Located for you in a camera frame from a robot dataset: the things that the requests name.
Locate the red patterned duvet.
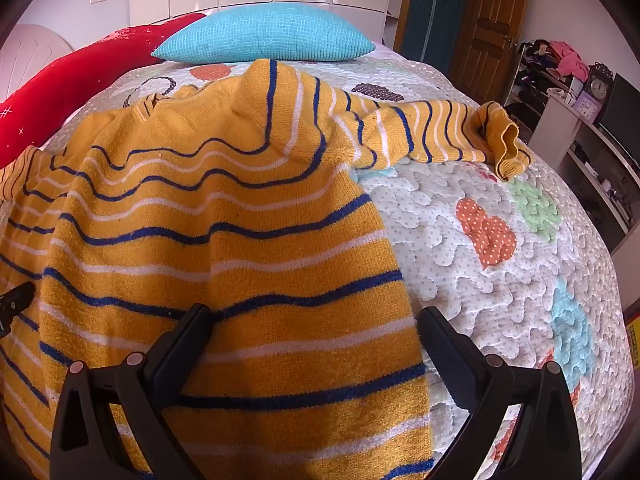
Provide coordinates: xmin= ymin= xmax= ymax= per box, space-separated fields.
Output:
xmin=0 ymin=12 xmax=207 ymax=168

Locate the turquoise pillow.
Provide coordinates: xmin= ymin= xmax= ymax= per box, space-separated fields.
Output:
xmin=151 ymin=2 xmax=377 ymax=64

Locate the cluttered shelf rack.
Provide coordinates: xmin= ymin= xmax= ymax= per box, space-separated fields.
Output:
xmin=505 ymin=39 xmax=591 ymax=121

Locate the white shelf desk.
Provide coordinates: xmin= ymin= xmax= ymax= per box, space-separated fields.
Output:
xmin=525 ymin=90 xmax=640 ymax=261

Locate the heart patterned quilt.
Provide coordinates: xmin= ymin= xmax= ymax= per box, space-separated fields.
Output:
xmin=40 ymin=55 xmax=633 ymax=480

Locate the pink clothing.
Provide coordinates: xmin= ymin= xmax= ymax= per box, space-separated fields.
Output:
xmin=550 ymin=42 xmax=591 ymax=81

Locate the dark ornate clock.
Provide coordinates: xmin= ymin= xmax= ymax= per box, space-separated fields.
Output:
xmin=585 ymin=62 xmax=615 ymax=107

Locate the black television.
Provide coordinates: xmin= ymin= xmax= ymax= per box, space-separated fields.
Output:
xmin=599 ymin=72 xmax=640 ymax=148

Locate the small purple clock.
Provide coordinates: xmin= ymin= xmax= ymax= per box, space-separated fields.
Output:
xmin=575 ymin=95 xmax=600 ymax=122

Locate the yellow box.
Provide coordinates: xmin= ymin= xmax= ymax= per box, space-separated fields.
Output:
xmin=625 ymin=310 xmax=640 ymax=361

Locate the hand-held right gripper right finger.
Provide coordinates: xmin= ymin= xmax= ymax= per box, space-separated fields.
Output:
xmin=417 ymin=306 xmax=583 ymax=480

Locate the dark teal curtain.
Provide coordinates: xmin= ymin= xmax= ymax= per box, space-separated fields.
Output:
xmin=402 ymin=0 xmax=471 ymax=68

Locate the yellow striped knit sweater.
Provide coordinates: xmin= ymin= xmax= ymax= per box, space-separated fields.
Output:
xmin=0 ymin=58 xmax=536 ymax=480

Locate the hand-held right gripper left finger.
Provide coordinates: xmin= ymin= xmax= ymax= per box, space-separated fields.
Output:
xmin=50 ymin=303 xmax=213 ymax=480

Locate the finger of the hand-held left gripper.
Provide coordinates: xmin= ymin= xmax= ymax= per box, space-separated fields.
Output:
xmin=0 ymin=282 xmax=37 ymax=339

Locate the brown wooden door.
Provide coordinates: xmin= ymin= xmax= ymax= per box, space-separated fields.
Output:
xmin=452 ymin=0 xmax=532 ymax=106

